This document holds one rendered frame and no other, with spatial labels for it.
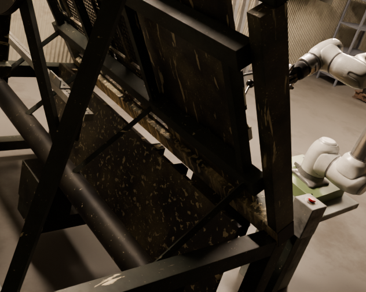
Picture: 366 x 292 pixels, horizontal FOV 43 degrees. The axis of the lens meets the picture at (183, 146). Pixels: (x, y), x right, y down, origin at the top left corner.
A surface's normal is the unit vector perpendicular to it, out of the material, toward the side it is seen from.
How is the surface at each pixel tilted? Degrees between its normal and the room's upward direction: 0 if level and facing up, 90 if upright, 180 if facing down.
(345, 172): 87
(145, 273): 0
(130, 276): 0
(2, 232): 0
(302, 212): 90
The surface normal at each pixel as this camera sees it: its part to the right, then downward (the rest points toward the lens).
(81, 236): 0.26, -0.87
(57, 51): 0.61, 0.49
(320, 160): -0.67, 0.08
